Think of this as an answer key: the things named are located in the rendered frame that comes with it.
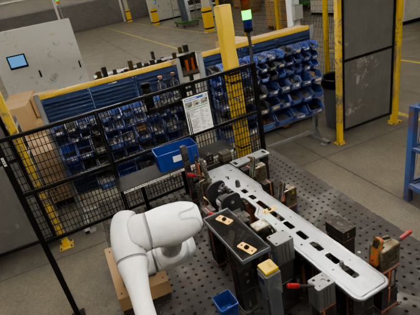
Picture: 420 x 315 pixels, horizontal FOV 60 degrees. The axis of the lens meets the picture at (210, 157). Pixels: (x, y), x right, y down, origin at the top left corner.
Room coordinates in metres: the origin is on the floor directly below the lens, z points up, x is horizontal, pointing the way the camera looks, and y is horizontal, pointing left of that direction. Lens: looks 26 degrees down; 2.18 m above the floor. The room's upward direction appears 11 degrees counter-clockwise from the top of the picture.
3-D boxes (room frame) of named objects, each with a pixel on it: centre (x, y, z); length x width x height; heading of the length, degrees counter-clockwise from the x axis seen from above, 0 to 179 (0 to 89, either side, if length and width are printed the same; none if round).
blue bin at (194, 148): (2.41, 0.24, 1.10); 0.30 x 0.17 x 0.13; 107
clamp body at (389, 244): (1.17, -0.66, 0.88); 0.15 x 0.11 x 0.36; 112
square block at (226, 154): (2.38, -0.11, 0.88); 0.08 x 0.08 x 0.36; 22
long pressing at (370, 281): (1.63, -0.28, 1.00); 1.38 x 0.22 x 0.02; 22
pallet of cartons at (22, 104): (5.82, 2.59, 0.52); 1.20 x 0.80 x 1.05; 15
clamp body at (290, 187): (1.77, -0.40, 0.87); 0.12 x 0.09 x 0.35; 112
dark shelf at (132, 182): (2.40, 0.26, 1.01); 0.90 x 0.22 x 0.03; 112
